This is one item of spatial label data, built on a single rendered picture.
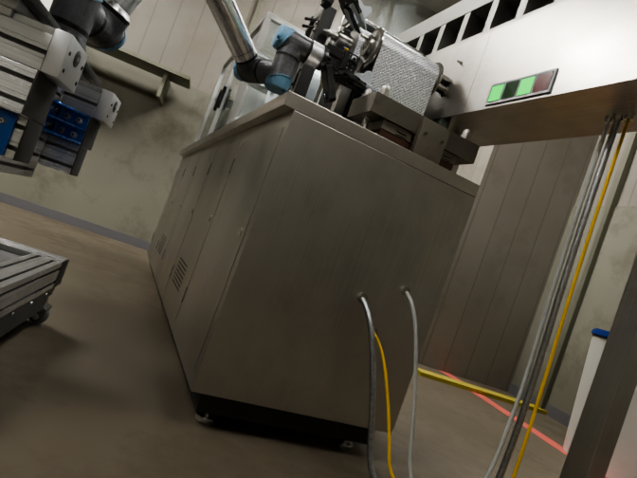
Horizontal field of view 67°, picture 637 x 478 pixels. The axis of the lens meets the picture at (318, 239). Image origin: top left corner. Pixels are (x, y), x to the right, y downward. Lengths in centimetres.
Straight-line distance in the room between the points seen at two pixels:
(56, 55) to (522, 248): 364
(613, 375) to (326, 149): 85
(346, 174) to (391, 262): 29
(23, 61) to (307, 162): 65
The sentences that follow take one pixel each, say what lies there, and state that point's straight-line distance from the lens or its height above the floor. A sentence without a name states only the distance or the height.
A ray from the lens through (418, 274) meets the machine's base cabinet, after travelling 146.
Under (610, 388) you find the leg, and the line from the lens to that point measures 128.
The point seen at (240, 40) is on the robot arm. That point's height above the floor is 105.
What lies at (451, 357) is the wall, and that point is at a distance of 400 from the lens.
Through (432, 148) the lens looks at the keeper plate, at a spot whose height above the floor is 95.
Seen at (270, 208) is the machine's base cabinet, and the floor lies 60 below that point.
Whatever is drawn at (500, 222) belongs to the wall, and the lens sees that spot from 405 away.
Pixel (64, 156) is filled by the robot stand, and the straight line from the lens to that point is 159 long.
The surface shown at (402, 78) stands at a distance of 174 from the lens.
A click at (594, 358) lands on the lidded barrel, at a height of 51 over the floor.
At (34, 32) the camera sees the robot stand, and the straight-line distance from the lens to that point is 114.
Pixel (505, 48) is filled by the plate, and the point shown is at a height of 134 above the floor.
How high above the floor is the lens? 54
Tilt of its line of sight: 1 degrees up
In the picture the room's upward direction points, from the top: 20 degrees clockwise
